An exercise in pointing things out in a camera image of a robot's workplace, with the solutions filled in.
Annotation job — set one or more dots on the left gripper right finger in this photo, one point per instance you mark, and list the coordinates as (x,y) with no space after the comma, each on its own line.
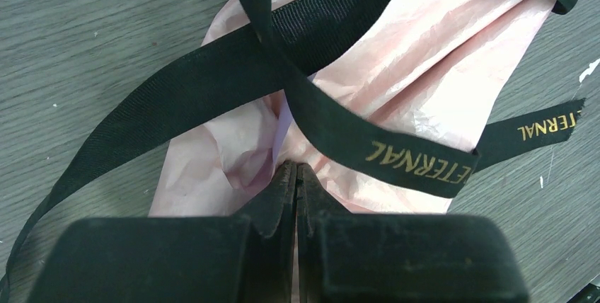
(351,257)

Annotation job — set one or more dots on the black ribbon gold lettering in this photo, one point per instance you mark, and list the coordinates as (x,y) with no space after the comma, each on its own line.
(278,50)

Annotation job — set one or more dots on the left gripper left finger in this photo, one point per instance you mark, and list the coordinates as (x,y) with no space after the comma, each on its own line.
(243,257)

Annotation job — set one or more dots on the pink paper flower bouquet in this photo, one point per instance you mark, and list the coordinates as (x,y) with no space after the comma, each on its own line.
(433,68)

